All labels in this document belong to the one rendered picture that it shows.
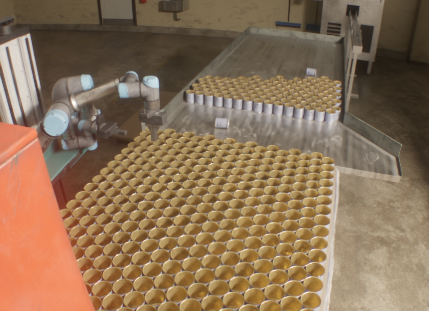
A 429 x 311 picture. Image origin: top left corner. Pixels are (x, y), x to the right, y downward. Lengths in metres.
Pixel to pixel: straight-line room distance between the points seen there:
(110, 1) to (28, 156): 9.61
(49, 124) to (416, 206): 3.26
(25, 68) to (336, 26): 5.57
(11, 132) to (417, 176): 4.17
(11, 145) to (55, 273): 0.15
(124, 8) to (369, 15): 5.85
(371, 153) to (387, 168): 0.17
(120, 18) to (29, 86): 7.55
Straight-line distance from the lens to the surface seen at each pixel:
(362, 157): 2.22
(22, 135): 0.32
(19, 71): 2.37
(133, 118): 4.67
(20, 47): 2.34
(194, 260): 1.34
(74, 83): 2.13
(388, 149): 2.33
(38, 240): 0.35
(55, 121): 1.82
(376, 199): 3.76
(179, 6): 8.62
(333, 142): 2.32
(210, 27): 8.88
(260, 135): 2.29
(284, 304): 1.26
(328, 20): 6.88
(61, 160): 2.46
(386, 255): 3.23
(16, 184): 0.32
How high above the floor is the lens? 2.20
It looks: 32 degrees down
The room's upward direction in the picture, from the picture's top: straight up
